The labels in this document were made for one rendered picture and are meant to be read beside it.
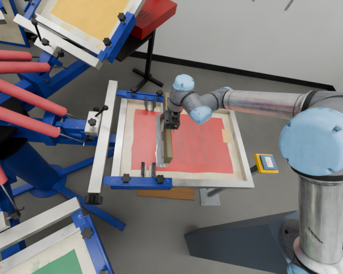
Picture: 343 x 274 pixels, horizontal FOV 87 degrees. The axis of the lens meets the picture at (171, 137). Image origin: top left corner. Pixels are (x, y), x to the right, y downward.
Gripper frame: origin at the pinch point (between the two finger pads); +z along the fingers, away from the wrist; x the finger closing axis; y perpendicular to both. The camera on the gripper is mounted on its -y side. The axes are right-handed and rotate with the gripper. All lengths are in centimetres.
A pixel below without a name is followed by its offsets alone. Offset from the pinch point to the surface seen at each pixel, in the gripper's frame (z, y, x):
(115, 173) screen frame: 10.1, 23.7, -24.3
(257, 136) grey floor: 109, -72, 156
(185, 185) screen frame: 10.2, 28.9, 11.2
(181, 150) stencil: 13.6, 6.7, 11.7
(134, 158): 13.6, 13.6, -15.8
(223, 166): 13.7, 15.9, 37.3
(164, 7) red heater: -2, -125, 1
